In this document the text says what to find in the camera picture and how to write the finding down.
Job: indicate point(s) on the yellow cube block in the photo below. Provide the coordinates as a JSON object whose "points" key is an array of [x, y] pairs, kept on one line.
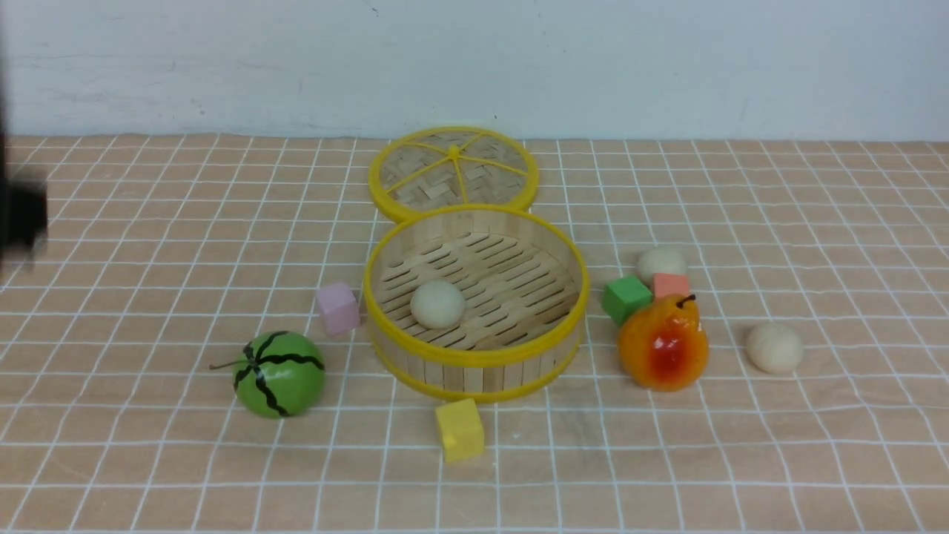
{"points": [[461, 430]]}

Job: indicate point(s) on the bamboo steamer lid yellow rim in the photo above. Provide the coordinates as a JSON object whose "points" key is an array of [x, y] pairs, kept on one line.
{"points": [[452, 165]]}

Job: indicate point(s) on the green cube block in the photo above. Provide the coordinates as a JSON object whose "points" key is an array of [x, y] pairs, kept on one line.
{"points": [[623, 297]]}

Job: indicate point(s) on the orange cube block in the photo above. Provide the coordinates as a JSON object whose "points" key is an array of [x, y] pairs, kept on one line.
{"points": [[665, 284]]}

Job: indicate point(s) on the orange checked tablecloth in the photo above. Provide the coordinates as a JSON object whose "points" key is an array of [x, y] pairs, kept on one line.
{"points": [[167, 255]]}

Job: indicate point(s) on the green toy watermelon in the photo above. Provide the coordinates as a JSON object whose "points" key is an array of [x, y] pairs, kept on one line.
{"points": [[279, 374]]}

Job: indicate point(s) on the pink cube block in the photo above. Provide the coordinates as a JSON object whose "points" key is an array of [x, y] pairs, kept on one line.
{"points": [[338, 308]]}

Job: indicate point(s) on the white bun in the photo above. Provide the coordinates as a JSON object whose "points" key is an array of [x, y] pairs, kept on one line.
{"points": [[660, 260], [774, 347], [437, 305]]}

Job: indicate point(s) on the bamboo steamer tray yellow rim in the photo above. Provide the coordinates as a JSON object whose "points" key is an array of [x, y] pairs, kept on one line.
{"points": [[526, 288]]}

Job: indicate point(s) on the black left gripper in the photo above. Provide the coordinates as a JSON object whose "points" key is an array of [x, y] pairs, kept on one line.
{"points": [[24, 208]]}

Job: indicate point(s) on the orange toy pear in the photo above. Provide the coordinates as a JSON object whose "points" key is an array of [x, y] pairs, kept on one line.
{"points": [[663, 347]]}

